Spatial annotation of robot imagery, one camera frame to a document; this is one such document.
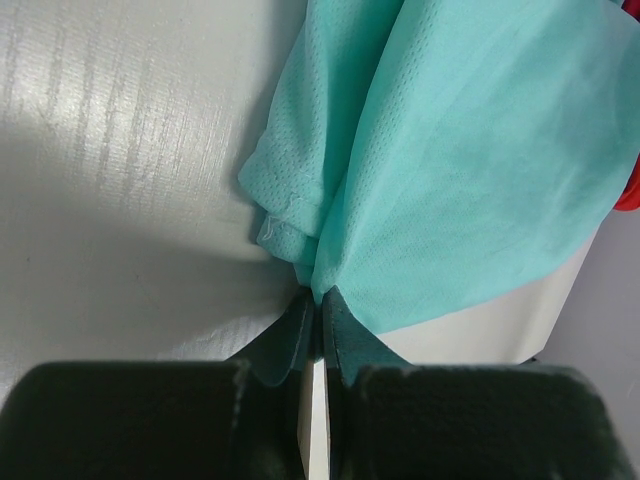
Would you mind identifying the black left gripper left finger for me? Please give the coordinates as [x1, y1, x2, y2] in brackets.
[1, 290, 315, 479]

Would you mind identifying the red t shirt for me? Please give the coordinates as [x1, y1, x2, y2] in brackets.
[614, 0, 640, 212]

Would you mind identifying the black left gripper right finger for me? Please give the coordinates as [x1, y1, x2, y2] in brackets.
[322, 290, 631, 479]

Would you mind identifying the teal t shirt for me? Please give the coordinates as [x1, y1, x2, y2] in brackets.
[238, 1, 639, 334]

